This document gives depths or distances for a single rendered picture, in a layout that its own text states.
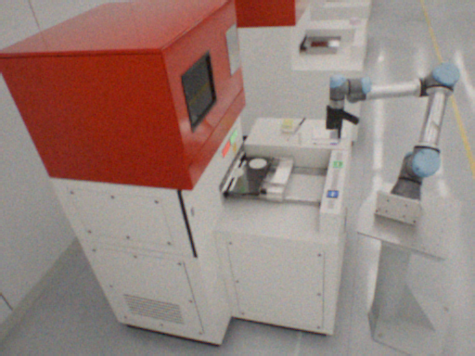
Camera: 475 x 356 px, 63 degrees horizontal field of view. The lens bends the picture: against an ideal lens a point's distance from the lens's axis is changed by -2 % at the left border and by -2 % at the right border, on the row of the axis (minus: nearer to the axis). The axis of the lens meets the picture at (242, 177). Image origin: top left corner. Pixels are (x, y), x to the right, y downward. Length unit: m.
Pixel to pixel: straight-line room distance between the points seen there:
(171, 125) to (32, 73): 0.59
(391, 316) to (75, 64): 2.16
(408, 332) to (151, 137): 1.88
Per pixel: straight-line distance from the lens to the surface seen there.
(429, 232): 2.06
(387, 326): 2.65
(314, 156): 2.36
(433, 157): 1.92
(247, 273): 2.21
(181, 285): 2.14
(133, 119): 1.57
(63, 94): 1.70
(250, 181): 2.20
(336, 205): 1.92
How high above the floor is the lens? 2.18
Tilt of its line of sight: 35 degrees down
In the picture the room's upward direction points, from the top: 8 degrees counter-clockwise
